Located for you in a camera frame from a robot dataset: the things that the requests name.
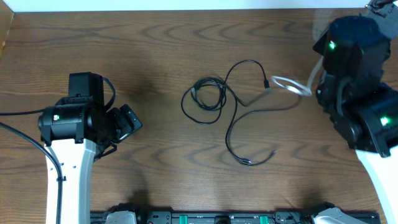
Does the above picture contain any long black usb cable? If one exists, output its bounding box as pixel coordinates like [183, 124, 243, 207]
[180, 59, 271, 166]

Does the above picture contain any white usb cable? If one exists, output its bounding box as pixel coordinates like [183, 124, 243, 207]
[271, 55, 325, 97]

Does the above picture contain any short black cable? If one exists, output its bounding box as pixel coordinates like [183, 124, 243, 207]
[236, 88, 303, 166]

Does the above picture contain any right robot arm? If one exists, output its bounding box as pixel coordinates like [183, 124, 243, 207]
[313, 16, 397, 223]

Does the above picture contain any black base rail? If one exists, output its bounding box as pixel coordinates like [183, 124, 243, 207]
[89, 202, 381, 224]

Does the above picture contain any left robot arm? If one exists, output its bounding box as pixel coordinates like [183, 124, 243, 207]
[38, 97, 142, 223]

